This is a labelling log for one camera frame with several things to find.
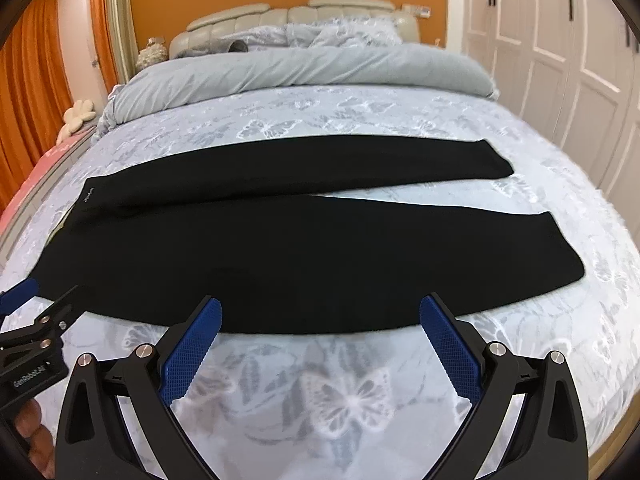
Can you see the grey rolled duvet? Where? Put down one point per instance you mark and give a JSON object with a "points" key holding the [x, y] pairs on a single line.
{"points": [[187, 81]]}

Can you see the beige leather headboard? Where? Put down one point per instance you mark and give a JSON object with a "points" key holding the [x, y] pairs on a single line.
{"points": [[250, 16]]}

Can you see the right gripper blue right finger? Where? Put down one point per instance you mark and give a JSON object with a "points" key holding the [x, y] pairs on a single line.
{"points": [[549, 438]]}

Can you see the butterfly patterned bed sheet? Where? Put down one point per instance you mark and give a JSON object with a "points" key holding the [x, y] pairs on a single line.
{"points": [[372, 405]]}

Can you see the white wardrobe doors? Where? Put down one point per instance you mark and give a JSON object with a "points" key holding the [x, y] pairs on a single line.
{"points": [[565, 67]]}

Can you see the butterfly patterned pillow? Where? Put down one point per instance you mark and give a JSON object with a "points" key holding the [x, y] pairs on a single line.
{"points": [[359, 31]]}

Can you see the white flower plush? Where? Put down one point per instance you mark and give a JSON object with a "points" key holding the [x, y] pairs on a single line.
{"points": [[74, 118]]}

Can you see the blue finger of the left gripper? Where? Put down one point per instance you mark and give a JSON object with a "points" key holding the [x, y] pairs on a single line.
{"points": [[65, 311], [19, 294]]}

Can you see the white ornament on nightstand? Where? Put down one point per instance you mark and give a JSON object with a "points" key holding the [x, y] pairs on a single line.
{"points": [[150, 55]]}

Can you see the black pants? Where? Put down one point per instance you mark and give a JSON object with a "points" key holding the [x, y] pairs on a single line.
{"points": [[270, 230]]}

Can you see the pink bed side panel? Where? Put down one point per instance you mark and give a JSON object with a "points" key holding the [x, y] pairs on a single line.
{"points": [[49, 169]]}

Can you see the person's left hand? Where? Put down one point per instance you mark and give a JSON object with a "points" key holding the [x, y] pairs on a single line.
{"points": [[28, 424]]}

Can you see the white wall switch panel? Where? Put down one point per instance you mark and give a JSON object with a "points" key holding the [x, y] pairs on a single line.
{"points": [[415, 10]]}

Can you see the orange curtain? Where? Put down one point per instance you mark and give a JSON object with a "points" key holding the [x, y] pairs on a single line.
{"points": [[57, 52]]}

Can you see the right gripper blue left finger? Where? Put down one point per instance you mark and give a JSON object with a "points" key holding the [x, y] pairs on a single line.
{"points": [[93, 440]]}

